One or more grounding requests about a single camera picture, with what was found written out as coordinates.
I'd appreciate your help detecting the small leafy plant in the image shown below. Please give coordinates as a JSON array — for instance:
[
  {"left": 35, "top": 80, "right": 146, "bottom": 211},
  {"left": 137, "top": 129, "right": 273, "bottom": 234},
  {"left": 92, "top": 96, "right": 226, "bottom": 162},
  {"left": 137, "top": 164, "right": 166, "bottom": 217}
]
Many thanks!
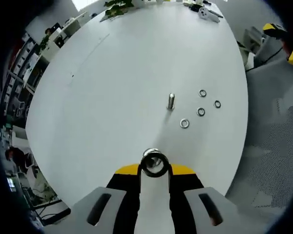
[{"left": 38, "top": 34, "right": 51, "bottom": 53}]

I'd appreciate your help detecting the storage shelf with white bins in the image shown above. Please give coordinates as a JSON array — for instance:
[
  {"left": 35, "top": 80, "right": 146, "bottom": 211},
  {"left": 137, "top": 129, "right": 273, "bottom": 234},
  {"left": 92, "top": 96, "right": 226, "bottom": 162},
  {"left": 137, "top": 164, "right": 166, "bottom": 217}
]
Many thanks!
[{"left": 0, "top": 34, "right": 40, "bottom": 117}]

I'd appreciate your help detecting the white desk cabinet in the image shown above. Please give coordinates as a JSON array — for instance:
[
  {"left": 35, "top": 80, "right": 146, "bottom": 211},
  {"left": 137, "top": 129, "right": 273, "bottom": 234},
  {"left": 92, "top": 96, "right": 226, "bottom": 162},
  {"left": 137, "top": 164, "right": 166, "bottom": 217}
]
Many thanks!
[{"left": 47, "top": 11, "right": 88, "bottom": 61}]

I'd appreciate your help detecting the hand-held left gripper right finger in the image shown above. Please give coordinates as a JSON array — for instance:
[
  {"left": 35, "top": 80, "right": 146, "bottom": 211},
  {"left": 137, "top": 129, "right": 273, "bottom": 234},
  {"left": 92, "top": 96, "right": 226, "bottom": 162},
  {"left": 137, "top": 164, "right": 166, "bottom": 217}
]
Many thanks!
[{"left": 169, "top": 163, "right": 272, "bottom": 234}]

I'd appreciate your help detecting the small threaded steel stud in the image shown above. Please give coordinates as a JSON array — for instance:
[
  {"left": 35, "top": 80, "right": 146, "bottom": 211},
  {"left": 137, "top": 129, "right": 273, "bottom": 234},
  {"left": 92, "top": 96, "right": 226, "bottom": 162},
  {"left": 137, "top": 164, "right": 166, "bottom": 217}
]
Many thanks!
[{"left": 166, "top": 93, "right": 176, "bottom": 110}]

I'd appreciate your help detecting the white plastic part with holes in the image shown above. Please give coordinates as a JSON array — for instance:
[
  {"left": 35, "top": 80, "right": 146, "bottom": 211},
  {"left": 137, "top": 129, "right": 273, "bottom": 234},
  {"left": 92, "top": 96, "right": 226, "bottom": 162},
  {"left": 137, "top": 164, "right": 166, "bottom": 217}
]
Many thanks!
[{"left": 197, "top": 6, "right": 222, "bottom": 24}]

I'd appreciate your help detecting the grey mesh office chair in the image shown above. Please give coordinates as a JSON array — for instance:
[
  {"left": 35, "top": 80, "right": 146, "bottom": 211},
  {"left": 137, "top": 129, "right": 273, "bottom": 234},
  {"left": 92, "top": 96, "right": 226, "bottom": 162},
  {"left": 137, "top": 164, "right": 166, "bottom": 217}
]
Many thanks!
[{"left": 226, "top": 55, "right": 293, "bottom": 220}]

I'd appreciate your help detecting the large potted green plant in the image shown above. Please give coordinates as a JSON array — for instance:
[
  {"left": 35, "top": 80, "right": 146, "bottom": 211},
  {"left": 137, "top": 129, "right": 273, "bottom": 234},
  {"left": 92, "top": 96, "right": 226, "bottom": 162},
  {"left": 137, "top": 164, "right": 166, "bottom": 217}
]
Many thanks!
[{"left": 103, "top": 0, "right": 135, "bottom": 18}]

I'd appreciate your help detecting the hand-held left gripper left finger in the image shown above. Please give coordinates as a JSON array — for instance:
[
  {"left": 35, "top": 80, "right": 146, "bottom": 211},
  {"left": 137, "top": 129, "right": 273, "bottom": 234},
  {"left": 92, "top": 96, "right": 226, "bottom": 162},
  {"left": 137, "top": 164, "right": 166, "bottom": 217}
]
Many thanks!
[{"left": 45, "top": 163, "right": 142, "bottom": 234}]

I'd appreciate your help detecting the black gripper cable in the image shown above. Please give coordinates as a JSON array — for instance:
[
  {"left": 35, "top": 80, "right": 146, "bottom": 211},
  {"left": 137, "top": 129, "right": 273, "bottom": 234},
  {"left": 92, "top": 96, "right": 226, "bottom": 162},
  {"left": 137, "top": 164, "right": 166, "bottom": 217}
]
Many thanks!
[{"left": 245, "top": 45, "right": 284, "bottom": 73}]

